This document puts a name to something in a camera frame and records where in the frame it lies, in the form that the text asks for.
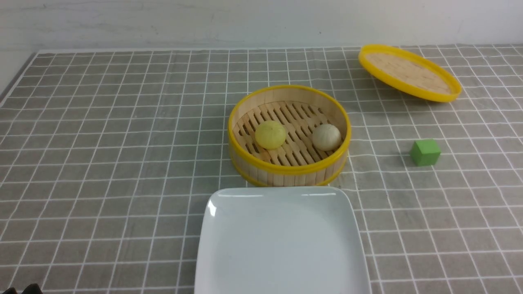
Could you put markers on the bamboo steamer lid yellow rim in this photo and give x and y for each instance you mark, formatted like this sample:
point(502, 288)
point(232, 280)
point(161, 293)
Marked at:
point(409, 73)

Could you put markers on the white steamed bun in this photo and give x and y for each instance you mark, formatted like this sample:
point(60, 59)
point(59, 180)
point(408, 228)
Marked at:
point(326, 137)

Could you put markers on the green cube block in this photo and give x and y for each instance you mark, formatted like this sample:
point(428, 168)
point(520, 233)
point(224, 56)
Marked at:
point(425, 152)

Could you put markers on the bamboo steamer basket yellow rim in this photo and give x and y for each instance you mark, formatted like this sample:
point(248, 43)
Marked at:
point(300, 109)

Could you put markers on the white square plate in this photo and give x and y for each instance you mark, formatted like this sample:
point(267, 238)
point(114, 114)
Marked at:
point(280, 240)

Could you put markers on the yellow steamed bun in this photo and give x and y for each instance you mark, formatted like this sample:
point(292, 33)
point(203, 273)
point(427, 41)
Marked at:
point(270, 134)

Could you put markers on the grey checked tablecloth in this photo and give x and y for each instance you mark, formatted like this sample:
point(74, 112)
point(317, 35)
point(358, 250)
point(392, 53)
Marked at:
point(108, 160)

